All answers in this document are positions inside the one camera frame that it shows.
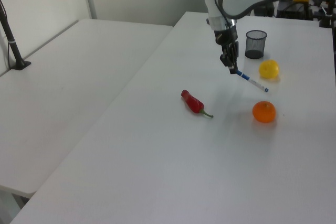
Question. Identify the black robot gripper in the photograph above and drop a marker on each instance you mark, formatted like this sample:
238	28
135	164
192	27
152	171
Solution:
225	35

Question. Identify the blue and white marker pen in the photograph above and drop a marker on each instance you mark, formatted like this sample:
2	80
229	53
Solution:
252	81

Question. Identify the black mesh pen cup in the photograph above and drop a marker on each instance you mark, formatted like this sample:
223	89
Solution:
256	48

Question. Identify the yellow lemon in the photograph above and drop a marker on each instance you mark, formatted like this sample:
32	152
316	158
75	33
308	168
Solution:
269	69

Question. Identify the red chili pepper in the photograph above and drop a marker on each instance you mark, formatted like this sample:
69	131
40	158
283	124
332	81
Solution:
193	102

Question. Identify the orange mandarin fruit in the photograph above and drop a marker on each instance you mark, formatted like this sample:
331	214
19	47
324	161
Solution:
264	112

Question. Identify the black equipment box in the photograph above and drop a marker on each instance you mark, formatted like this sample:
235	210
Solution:
291	10

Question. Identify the red and black clamp stand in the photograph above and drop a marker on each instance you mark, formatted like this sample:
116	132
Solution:
328	14

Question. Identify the black pole with base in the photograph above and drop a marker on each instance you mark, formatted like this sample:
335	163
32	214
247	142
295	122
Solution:
10	40

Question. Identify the white table leg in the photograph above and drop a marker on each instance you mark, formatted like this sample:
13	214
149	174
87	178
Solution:
13	208

